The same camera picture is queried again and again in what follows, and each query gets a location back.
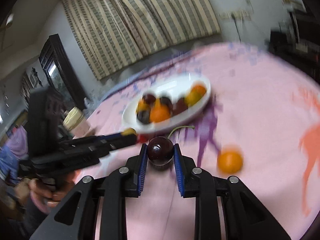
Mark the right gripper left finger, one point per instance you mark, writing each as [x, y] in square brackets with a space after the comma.
[92, 199]

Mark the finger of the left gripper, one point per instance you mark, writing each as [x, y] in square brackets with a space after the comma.
[116, 141]

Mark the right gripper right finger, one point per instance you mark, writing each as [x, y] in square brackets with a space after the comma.
[224, 208]

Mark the small yellow-green fruit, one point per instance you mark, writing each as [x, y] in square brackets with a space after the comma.
[128, 131]

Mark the red cherry tomato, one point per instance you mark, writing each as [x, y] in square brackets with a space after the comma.
[142, 139]

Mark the small orange kumquat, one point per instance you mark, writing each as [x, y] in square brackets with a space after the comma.
[230, 161]

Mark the dark red cherry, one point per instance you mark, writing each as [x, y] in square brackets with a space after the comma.
[160, 150]

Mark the large orange mandarin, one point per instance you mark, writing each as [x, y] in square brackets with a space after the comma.
[159, 113]

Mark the left hand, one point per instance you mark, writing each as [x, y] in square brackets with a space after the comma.
[41, 195]

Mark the glass jar cream lid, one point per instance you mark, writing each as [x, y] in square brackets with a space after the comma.
[76, 123]

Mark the dark framed cabinet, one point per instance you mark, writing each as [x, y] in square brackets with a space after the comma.
[60, 73]

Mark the pink deer tablecloth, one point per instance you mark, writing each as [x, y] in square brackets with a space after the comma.
[263, 106]

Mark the white oval plate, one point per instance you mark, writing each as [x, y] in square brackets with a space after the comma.
[185, 95]

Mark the striped checked curtain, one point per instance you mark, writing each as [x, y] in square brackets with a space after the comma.
[113, 34]

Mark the black tv stand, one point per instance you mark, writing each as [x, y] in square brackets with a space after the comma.
[296, 41]

